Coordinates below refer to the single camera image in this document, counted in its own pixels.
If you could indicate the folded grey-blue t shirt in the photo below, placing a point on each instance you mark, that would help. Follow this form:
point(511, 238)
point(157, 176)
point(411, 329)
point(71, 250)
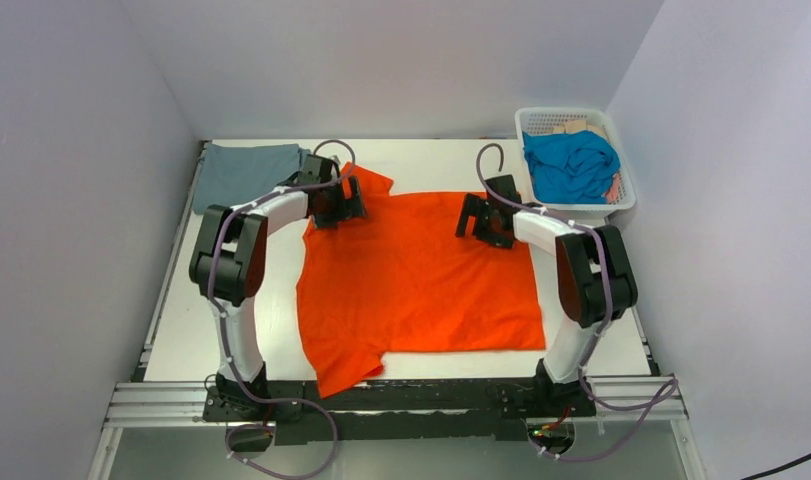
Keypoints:
point(237, 175)

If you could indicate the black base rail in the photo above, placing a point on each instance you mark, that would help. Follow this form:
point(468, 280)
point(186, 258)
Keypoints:
point(503, 409)

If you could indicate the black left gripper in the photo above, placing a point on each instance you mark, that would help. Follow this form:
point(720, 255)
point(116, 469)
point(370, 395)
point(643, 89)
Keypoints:
point(342, 207)

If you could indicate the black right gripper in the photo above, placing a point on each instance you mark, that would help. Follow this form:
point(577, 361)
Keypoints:
point(480, 219)

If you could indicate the blue t shirt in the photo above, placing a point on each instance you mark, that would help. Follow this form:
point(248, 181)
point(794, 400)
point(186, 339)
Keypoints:
point(577, 168)

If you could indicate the orange t shirt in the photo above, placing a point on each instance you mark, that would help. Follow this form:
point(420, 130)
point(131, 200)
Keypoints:
point(401, 281)

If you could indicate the white plastic basket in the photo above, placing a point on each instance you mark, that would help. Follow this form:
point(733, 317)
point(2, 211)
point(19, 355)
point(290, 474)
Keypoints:
point(539, 121)

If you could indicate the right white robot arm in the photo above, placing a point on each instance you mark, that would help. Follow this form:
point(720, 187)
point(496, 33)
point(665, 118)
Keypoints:
point(595, 280)

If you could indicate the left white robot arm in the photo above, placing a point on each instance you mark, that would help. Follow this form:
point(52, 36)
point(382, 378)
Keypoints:
point(228, 261)

